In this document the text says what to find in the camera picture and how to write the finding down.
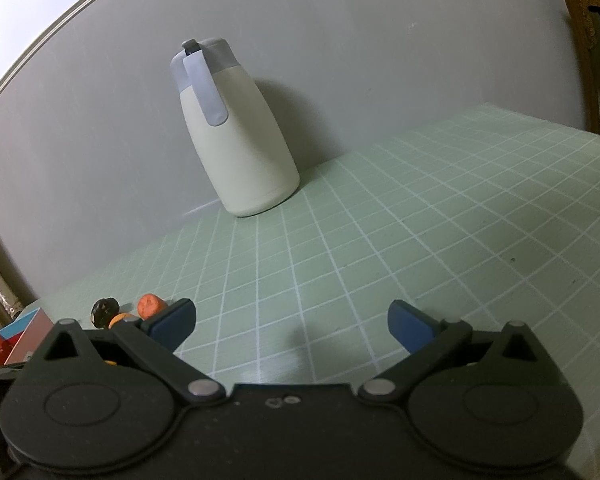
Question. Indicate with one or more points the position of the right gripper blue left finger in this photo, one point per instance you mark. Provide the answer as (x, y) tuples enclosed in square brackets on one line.
[(151, 344)]

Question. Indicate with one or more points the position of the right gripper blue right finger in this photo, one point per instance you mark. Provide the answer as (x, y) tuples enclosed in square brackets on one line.
[(431, 346)]

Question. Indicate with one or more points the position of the red-orange peeled fruit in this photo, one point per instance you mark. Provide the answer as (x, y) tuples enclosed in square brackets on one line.
[(149, 305)]

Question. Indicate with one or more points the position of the dark brown dried fruit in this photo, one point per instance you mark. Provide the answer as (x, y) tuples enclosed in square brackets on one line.
[(103, 311)]

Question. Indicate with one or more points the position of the colourful cardboard box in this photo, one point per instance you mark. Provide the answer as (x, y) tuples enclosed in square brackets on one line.
[(19, 339)]

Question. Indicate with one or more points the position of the white thermos jug grey lid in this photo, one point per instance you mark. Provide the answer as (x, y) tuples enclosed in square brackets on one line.
[(234, 131)]

